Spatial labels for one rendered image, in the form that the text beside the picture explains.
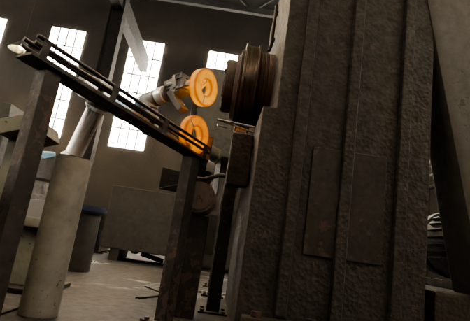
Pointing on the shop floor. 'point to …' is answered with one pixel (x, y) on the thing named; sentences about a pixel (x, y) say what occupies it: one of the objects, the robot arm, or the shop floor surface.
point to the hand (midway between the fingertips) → (204, 83)
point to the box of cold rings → (137, 222)
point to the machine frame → (340, 155)
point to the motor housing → (194, 250)
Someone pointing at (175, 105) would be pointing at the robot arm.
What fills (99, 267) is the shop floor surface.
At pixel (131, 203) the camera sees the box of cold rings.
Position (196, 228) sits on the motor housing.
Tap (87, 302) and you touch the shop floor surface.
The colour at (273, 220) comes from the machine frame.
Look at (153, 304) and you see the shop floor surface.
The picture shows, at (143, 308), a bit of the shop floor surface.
